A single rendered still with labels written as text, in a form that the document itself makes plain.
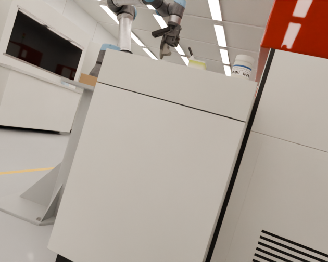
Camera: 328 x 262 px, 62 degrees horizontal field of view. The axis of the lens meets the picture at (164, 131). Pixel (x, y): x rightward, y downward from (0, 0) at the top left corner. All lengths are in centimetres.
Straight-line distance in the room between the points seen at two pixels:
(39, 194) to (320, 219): 157
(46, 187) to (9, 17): 300
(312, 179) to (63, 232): 109
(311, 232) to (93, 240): 93
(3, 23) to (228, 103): 379
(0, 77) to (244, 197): 369
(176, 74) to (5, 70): 346
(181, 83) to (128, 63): 24
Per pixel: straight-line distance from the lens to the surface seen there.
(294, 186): 136
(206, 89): 103
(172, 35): 164
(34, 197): 196
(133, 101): 109
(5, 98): 429
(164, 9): 175
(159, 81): 107
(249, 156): 134
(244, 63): 107
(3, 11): 452
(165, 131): 103
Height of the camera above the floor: 72
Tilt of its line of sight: 1 degrees down
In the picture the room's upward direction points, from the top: 17 degrees clockwise
